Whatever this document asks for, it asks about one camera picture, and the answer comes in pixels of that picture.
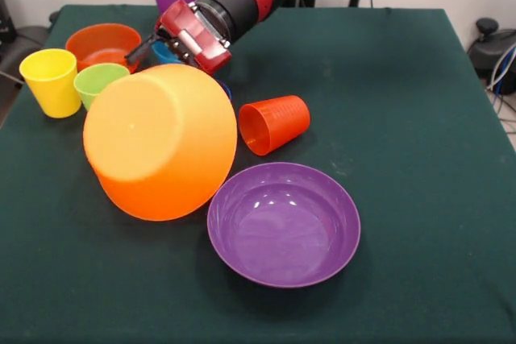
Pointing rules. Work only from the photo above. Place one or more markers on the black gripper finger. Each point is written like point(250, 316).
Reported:
point(139, 53)

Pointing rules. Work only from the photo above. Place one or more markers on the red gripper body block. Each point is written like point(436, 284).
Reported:
point(197, 44)

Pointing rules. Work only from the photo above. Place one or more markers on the dark blue plastic bowl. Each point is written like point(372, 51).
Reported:
point(228, 90)

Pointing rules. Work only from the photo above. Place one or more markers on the large yellow plastic bowl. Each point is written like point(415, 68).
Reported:
point(161, 146)

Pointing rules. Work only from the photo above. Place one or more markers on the red plastic cup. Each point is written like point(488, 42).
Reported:
point(278, 120)

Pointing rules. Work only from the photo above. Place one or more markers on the purple plastic bowl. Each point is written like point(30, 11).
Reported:
point(282, 231)

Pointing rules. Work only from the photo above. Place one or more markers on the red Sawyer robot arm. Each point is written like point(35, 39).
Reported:
point(242, 1)

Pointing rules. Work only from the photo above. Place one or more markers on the light blue plastic bowl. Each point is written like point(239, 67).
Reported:
point(160, 53)

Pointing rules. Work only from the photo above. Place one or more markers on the orange-red plastic bowl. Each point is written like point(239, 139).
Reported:
point(96, 42)

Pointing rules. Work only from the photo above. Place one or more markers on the green plastic cup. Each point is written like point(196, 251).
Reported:
point(90, 86)

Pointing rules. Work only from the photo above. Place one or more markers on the yellow plastic cup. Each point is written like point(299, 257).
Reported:
point(52, 86)

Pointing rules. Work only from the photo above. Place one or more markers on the dark green tablecloth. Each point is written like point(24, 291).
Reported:
point(403, 199)

